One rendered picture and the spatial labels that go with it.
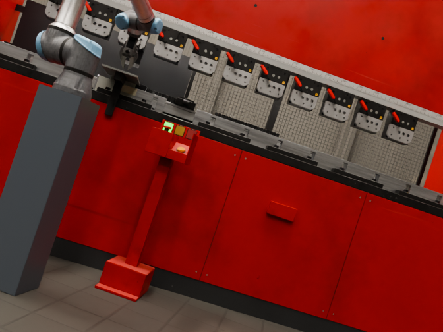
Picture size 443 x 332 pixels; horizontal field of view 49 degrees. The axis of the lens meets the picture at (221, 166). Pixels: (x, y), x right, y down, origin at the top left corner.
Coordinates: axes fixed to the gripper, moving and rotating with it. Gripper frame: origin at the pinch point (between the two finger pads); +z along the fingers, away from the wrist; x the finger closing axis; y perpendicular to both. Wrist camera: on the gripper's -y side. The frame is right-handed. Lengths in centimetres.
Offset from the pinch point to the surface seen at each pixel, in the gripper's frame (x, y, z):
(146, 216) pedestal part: -35, -64, 35
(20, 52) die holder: 55, -1, 12
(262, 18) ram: -61, 38, -36
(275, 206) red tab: -99, -34, 30
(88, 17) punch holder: 27.9, 16.9, -11.1
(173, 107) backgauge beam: -29.7, 19.8, 27.7
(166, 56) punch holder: -17.8, 13.3, -6.9
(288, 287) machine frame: -120, -58, 61
